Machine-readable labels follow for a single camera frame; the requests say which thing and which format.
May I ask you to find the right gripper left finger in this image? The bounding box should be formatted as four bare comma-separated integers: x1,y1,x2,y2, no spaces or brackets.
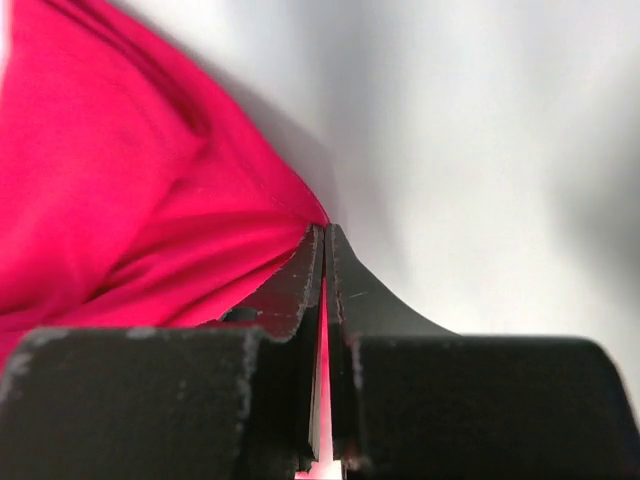
1,226,324,479

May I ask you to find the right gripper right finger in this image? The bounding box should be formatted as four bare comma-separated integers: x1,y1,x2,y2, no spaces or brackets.
325,224,639,479

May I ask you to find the pink t shirt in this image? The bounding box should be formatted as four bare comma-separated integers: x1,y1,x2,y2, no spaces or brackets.
0,0,341,480

